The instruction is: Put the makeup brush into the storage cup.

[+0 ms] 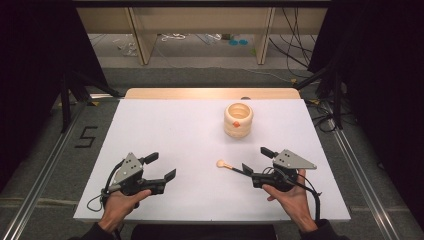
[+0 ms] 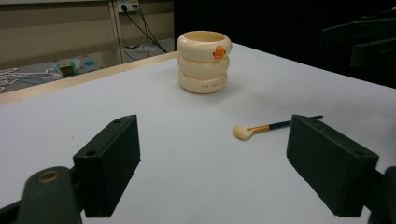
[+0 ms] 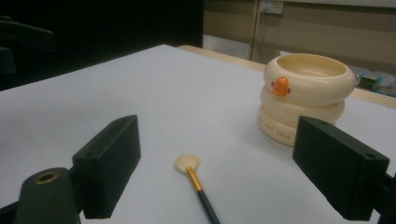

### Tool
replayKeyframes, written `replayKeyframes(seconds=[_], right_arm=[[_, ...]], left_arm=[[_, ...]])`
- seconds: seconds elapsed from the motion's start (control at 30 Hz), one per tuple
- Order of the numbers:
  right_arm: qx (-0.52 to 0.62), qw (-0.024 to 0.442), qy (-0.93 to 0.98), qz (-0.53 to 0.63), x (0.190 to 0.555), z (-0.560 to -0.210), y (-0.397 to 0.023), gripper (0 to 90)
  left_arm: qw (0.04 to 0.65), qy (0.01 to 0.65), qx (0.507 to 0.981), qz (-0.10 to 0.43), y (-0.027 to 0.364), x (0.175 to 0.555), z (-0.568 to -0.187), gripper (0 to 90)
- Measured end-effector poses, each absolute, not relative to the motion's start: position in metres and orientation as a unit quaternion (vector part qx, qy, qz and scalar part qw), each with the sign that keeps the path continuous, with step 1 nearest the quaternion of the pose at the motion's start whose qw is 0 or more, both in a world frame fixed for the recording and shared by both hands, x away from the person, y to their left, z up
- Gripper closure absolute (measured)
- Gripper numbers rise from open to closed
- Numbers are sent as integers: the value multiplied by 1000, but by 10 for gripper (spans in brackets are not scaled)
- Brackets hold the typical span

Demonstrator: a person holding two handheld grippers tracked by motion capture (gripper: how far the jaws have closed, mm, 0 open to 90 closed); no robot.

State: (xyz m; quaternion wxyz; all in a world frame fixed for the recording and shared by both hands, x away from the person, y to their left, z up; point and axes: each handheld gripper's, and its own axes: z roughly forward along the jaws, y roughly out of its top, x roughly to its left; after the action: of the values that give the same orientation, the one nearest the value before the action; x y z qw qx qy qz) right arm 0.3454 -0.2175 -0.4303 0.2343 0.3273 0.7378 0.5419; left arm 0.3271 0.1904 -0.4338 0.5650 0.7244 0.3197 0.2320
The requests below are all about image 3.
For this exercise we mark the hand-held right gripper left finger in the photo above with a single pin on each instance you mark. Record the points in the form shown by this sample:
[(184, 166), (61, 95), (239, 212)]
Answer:
[(106, 161)]

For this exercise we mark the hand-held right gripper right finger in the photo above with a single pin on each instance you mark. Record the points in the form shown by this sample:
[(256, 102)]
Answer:
[(336, 165)]

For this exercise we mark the cream duck-face ringed holder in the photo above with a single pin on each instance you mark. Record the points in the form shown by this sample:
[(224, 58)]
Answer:
[(306, 93)]

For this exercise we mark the colourful clutter in clear bag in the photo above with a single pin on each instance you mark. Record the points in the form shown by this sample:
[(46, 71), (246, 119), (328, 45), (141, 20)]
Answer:
[(372, 81)]

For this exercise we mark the white table sheet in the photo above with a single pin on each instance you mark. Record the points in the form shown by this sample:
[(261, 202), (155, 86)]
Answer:
[(186, 109)]

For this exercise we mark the black curtain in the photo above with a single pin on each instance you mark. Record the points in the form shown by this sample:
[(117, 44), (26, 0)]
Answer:
[(124, 25)]

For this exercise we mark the black stand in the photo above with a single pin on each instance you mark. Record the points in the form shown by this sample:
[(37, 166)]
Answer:
[(25, 39)]

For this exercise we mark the white wall socket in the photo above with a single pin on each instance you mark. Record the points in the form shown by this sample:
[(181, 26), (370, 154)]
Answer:
[(271, 6)]

